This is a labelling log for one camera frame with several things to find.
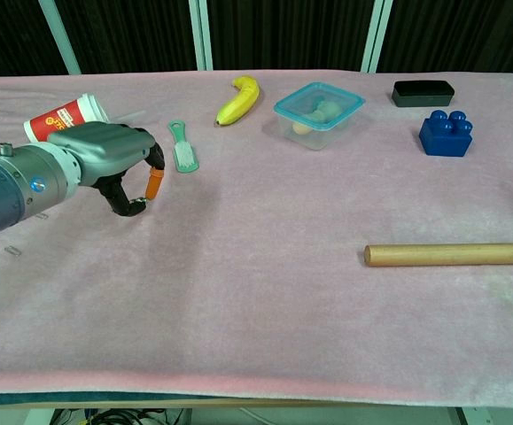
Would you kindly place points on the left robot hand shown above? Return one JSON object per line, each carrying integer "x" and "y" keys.
{"x": 105, "y": 146}

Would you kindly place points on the silver paper clip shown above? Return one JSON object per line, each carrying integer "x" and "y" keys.
{"x": 41, "y": 216}
{"x": 13, "y": 250}

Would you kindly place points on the clear drinking straw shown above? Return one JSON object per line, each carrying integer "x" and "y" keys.
{"x": 134, "y": 114}

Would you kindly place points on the red paper cup white lid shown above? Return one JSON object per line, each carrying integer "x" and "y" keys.
{"x": 61, "y": 117}

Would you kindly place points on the yellow banana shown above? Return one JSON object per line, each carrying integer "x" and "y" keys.
{"x": 238, "y": 104}

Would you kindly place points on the clear container blue lid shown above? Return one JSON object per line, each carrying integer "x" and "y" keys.
{"x": 282, "y": 107}

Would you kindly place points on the pink table cloth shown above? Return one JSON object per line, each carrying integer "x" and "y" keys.
{"x": 260, "y": 288}

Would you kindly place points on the pale toy inside container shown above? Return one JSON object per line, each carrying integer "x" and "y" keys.
{"x": 327, "y": 108}

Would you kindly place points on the white table leg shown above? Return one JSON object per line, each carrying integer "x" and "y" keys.
{"x": 39, "y": 417}
{"x": 464, "y": 417}

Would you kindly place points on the black rectangular box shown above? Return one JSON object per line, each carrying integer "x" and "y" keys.
{"x": 422, "y": 97}

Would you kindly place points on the blue building block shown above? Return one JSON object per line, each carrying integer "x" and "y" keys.
{"x": 442, "y": 141}

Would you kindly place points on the wooden rolling pin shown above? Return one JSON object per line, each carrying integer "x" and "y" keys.
{"x": 451, "y": 254}

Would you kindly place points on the white partition post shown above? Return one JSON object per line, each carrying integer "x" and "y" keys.
{"x": 61, "y": 40}
{"x": 376, "y": 35}
{"x": 200, "y": 35}

